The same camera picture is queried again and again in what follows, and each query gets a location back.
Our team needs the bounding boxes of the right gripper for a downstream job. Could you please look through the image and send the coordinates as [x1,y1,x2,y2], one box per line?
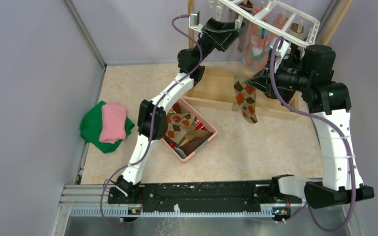
[246,57,311,97]

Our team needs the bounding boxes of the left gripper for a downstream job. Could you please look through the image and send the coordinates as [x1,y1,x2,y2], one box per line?
[192,18,243,65]

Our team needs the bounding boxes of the beige argyle sock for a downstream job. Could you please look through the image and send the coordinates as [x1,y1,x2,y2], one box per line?
[231,74,258,124]
[166,113,196,143]

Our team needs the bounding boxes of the white clip hanger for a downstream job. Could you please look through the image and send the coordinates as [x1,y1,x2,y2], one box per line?
[208,0,321,50]

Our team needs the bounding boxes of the black sock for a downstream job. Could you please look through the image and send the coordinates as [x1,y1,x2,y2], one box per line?
[277,87,296,104]

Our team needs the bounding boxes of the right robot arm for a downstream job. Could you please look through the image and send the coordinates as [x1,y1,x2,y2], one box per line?
[248,44,375,209]

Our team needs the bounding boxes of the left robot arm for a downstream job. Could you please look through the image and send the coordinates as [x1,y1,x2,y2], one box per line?
[115,18,245,203]

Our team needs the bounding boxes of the striped socks in basket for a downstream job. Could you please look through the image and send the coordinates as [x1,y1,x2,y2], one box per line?
[164,102,214,157]

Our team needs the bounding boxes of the pink sock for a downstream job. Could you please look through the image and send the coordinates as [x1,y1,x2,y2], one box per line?
[257,13,289,71]
[243,23,268,71]

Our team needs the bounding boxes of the pink plastic basket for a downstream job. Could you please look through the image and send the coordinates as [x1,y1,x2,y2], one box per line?
[162,97,218,163]

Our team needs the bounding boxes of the pink folded cloth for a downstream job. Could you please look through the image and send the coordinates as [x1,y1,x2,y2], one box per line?
[99,104,127,144]

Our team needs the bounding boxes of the green cloth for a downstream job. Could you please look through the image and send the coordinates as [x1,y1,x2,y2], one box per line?
[79,101,135,153]

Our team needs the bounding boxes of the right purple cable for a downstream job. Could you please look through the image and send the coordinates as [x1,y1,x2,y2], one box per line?
[269,36,356,233]

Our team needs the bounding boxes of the purple cable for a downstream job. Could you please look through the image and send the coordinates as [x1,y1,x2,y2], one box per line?
[269,36,356,233]
[100,14,204,228]

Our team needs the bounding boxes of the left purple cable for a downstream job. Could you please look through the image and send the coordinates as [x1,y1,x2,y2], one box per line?
[100,14,204,228]

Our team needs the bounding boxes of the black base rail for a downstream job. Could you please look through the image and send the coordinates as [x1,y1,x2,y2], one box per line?
[107,180,304,221]

